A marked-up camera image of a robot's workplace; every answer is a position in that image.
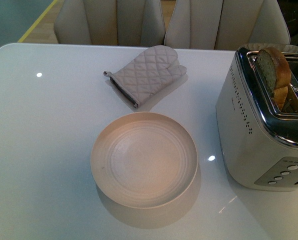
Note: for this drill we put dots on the toast bread slice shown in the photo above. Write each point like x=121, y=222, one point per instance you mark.
x=276, y=72

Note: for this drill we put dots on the silver toaster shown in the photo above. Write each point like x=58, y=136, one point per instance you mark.
x=259, y=140

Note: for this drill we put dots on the beige round plate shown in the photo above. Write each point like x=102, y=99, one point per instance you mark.
x=144, y=160

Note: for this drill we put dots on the grey quilted oven mitt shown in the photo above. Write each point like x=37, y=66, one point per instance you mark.
x=149, y=73

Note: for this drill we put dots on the beige left chair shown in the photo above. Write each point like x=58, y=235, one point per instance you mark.
x=126, y=23

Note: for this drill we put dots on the beige chair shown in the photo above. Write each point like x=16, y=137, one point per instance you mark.
x=225, y=24
x=126, y=23

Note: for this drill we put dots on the beige right chair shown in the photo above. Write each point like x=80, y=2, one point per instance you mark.
x=225, y=24

